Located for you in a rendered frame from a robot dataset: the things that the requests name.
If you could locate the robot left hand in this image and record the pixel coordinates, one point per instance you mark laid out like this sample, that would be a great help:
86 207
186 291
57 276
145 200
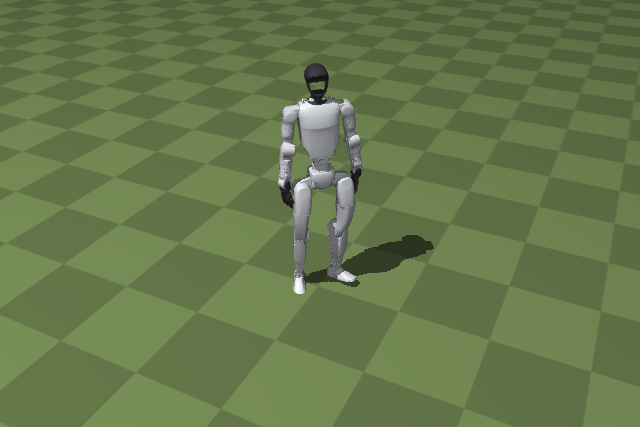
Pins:
355 178

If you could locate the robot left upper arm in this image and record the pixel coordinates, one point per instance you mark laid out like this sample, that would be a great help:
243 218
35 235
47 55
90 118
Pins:
348 120

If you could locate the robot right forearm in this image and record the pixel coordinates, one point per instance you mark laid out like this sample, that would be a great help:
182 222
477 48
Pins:
285 168

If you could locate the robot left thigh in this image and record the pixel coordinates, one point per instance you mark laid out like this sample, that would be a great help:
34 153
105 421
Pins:
345 203

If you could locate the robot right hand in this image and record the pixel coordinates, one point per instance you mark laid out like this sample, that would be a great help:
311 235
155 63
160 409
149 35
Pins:
286 195

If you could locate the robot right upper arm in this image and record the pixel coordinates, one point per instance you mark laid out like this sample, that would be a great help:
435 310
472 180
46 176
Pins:
289 116

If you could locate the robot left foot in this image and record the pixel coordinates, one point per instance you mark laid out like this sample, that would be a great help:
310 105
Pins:
341 274

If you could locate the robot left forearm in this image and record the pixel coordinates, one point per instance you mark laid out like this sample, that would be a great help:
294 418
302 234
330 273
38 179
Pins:
355 157

